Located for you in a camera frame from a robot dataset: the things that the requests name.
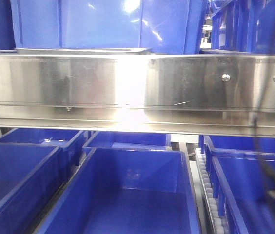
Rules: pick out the silver steel tray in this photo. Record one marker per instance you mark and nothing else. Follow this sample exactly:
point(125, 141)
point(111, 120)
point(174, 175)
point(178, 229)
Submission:
point(100, 51)

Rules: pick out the blue bin behind centre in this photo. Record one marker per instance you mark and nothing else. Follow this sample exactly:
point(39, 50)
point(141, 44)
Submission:
point(127, 140)

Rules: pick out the blue bin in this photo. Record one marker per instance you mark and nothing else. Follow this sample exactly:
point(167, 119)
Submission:
point(127, 140)
point(246, 195)
point(118, 191)
point(29, 176)
point(238, 146)
point(164, 26)
point(69, 141)

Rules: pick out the blue bin behind left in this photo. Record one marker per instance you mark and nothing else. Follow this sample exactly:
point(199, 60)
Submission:
point(69, 141)

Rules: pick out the blue bin lower centre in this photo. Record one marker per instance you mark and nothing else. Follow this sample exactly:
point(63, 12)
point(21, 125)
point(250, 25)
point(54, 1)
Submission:
point(118, 191)

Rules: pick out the blue bin behind right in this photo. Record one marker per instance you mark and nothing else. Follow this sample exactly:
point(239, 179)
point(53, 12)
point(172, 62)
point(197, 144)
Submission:
point(238, 146)

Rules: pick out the blue bin upper centre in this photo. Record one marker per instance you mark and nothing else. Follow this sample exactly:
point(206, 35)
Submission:
point(164, 26)

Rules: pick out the blue bin lower right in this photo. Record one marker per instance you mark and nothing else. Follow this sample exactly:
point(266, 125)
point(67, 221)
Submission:
point(246, 195)

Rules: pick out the roller track divider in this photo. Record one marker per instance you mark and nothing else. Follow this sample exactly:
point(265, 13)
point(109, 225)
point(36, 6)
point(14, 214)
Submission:
point(207, 206)

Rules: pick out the blue bin lower left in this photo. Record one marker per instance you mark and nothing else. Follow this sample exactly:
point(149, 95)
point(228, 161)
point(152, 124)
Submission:
point(29, 176)

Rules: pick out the blue crate upper right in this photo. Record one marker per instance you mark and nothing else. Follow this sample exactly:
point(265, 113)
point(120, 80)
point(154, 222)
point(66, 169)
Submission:
point(243, 26)

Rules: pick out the stainless steel shelf rail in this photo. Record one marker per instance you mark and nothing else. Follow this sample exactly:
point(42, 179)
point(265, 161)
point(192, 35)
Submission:
point(230, 94)

